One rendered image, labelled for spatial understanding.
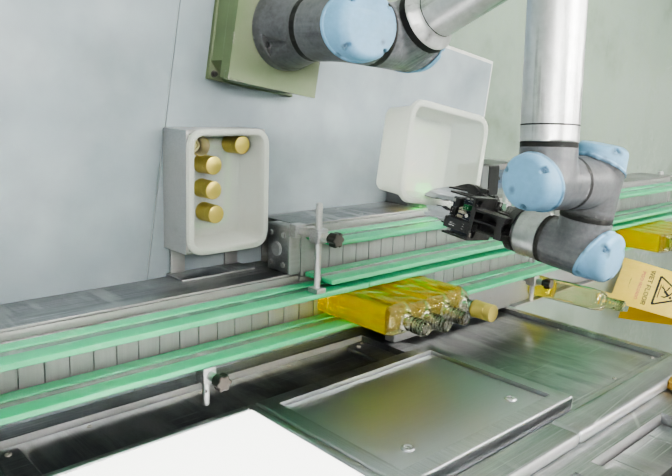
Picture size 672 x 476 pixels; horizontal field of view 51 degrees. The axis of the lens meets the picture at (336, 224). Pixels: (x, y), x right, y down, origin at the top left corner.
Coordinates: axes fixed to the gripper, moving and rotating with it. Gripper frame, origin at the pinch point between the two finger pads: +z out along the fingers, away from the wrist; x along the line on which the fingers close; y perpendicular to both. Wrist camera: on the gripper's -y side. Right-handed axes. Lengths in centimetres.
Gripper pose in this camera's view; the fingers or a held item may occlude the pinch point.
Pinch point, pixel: (433, 199)
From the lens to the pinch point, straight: 125.8
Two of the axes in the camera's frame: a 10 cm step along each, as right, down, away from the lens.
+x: -1.9, 9.6, 1.9
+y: -7.2, -0.1, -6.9
